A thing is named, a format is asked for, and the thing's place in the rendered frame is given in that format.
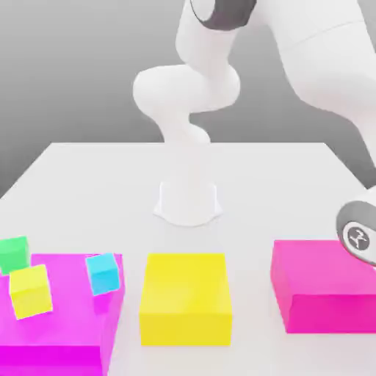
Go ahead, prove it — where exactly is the small cyan cube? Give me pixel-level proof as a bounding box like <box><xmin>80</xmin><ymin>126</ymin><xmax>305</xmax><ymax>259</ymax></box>
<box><xmin>85</xmin><ymin>252</ymin><xmax>121</xmax><ymax>297</ymax></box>

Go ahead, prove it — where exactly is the small green cube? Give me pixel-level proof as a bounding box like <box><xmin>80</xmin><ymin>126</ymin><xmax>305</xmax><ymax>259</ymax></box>
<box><xmin>0</xmin><ymin>235</ymin><xmax>31</xmax><ymax>276</ymax></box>

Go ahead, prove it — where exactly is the small yellow cube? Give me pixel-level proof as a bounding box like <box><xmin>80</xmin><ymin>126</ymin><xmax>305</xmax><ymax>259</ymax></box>
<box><xmin>9</xmin><ymin>264</ymin><xmax>54</xmax><ymax>320</ymax></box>

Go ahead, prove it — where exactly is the large yellow box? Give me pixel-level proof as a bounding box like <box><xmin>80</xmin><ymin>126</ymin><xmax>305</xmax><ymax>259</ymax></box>
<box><xmin>139</xmin><ymin>253</ymin><xmax>233</xmax><ymax>347</ymax></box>

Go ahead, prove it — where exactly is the large pink box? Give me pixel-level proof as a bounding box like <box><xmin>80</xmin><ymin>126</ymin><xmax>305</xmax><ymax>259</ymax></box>
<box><xmin>270</xmin><ymin>239</ymin><xmax>376</xmax><ymax>335</ymax></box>

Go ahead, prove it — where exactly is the large magenta box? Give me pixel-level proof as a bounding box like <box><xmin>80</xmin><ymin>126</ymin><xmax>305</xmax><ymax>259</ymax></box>
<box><xmin>0</xmin><ymin>253</ymin><xmax>126</xmax><ymax>376</ymax></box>

